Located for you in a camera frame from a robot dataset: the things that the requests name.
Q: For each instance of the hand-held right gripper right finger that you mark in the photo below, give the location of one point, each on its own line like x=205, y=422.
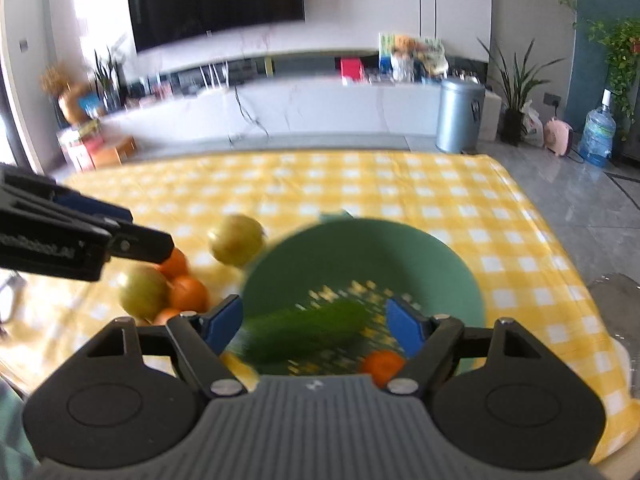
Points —
x=404, y=327

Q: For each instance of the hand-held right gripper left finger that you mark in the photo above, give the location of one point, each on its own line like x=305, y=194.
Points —
x=226, y=321

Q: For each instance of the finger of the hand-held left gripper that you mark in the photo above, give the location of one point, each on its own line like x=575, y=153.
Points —
x=142, y=249
x=97, y=208

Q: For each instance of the reddish yellow pear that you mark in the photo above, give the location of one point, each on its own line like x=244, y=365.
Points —
x=142, y=290

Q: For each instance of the green plastic bowl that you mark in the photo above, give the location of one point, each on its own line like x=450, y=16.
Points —
x=440, y=270

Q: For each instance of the green cucumber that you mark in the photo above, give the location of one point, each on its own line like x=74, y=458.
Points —
x=305, y=332

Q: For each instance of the yellow-green pear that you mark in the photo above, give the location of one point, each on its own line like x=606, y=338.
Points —
x=236, y=240

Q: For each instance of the stacked cardboard boxes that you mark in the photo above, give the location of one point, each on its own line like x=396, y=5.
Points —
x=92, y=147

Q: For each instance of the brown stuffed toy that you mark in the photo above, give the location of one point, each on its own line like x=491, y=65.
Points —
x=70, y=92

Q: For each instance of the slim green plant in vase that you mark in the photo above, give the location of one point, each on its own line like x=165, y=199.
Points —
x=107, y=80

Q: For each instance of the yellow checked tablecloth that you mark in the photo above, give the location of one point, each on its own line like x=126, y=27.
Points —
x=375, y=185

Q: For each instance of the silver round trash can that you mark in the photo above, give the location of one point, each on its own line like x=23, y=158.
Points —
x=459, y=115

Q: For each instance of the white marble television console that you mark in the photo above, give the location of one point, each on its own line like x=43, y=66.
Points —
x=325, y=105

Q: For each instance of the white plastic bag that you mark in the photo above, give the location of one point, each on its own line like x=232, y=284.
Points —
x=532, y=127

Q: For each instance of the black flat television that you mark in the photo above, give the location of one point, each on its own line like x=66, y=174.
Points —
x=215, y=0

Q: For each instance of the pink pig-shaped appliance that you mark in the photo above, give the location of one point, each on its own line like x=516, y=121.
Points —
x=559, y=136

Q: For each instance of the long-leaf plant in black pot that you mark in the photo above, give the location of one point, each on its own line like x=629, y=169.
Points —
x=512, y=90

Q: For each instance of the red box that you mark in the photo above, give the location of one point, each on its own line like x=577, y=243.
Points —
x=352, y=70

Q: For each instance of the colourful picture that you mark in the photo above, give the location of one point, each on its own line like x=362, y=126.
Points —
x=410, y=55

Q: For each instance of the blue water jug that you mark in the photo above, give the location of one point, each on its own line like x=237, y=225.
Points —
x=597, y=135

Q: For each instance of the leafy green trailing plant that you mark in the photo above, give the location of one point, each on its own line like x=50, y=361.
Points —
x=617, y=55

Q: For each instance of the wall outlet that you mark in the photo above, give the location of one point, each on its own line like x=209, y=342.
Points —
x=552, y=98

